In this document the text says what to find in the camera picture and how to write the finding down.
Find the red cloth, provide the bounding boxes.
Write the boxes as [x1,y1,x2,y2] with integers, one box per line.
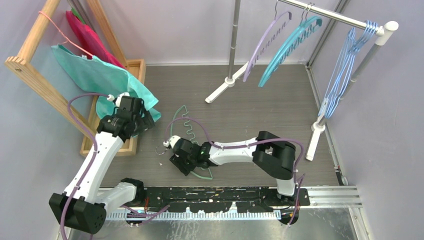
[65,11,125,69]

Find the pink hanger on rack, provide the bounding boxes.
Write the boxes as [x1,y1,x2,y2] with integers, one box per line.
[38,11,93,57]

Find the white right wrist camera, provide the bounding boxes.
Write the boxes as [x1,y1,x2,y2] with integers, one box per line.
[162,135,181,149]

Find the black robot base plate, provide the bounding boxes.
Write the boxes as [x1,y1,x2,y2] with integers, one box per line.
[124,186,311,213]

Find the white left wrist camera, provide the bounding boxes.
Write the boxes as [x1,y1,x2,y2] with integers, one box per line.
[106,92,130,107]

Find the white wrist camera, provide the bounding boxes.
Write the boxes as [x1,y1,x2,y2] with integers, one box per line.
[106,92,130,107]
[162,135,181,149]

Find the green notched hanger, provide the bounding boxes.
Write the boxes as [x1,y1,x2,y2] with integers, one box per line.
[169,104,214,181]

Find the purple notched hanger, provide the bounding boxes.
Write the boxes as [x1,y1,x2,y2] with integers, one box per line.
[242,3,293,82]

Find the metal garment rack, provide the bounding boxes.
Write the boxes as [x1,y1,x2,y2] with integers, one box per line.
[204,0,400,162]

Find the teal cloth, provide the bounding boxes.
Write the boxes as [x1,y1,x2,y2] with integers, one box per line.
[51,44,162,122]

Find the wooden clothes rack frame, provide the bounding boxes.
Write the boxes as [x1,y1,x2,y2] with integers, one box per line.
[4,0,146,156]

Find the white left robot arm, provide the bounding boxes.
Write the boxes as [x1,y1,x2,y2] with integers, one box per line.
[48,92,155,240]

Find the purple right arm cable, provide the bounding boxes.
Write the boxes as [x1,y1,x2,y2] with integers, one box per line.
[164,117,306,200]

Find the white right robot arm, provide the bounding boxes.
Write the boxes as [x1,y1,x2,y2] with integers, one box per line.
[163,131,298,206]

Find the teal notched hanger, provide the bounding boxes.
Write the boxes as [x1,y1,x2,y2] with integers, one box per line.
[258,2,323,88]
[249,3,322,87]

